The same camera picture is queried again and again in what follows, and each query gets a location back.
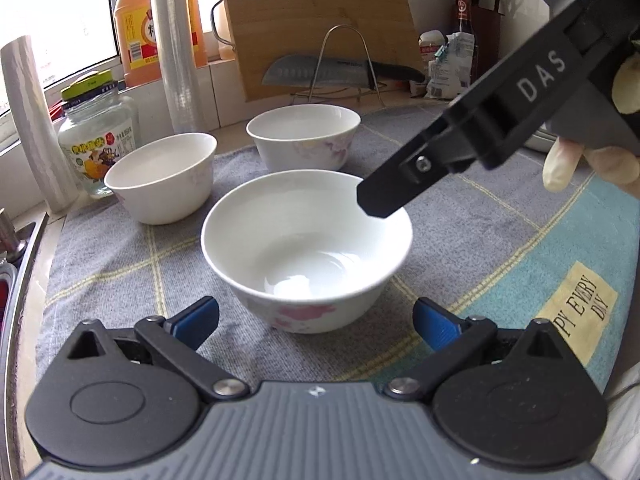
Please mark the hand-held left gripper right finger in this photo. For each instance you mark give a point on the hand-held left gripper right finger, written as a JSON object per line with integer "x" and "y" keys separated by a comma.
{"x": 435, "y": 322}

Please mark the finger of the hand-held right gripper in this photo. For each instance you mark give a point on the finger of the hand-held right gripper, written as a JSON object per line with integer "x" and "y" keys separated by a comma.
{"x": 395, "y": 190}

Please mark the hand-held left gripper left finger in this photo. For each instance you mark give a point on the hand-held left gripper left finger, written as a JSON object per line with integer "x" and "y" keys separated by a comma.
{"x": 200, "y": 317}

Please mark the large white floral bowl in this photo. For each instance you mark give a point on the large white floral bowl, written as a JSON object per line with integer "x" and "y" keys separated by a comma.
{"x": 300, "y": 140}

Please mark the person's right hand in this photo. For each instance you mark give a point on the person's right hand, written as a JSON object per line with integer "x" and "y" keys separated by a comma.
{"x": 560, "y": 170}

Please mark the dark red knife block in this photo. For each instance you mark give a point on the dark red knife block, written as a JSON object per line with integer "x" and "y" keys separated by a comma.
{"x": 487, "y": 30}

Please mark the white plastic seasoning bag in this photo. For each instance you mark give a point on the white plastic seasoning bag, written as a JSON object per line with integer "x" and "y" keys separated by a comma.
{"x": 450, "y": 70}

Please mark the grey and teal checked towel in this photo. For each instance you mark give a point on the grey and teal checked towel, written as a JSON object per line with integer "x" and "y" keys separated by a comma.
{"x": 125, "y": 270}

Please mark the dark sauce bottle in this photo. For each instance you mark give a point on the dark sauce bottle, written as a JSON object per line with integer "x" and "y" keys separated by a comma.
{"x": 464, "y": 15}

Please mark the red and white seasoning bag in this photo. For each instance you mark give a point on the red and white seasoning bag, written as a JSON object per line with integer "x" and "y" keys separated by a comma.
{"x": 430, "y": 45}

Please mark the wooden cutting board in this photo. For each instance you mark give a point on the wooden cutting board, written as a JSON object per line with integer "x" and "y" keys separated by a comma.
{"x": 320, "y": 10}

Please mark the red plastic basin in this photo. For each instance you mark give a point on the red plastic basin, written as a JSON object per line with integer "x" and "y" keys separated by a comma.
{"x": 4, "y": 292}

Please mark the chrome sink knob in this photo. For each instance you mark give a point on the chrome sink knob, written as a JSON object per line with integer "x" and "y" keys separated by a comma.
{"x": 7, "y": 232}

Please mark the clear glass jar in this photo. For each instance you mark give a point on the clear glass jar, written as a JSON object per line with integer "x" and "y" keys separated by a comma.
{"x": 95, "y": 135}

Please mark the white plastic film roll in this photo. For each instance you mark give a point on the white plastic film roll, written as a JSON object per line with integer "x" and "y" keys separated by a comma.
{"x": 35, "y": 125}

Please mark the stack of clear plastic cups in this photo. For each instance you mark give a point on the stack of clear plastic cups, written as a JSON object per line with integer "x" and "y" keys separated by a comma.
{"x": 175, "y": 60}

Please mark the orange cooking oil bottle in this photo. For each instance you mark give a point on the orange cooking oil bottle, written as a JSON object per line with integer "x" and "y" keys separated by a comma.
{"x": 137, "y": 25}

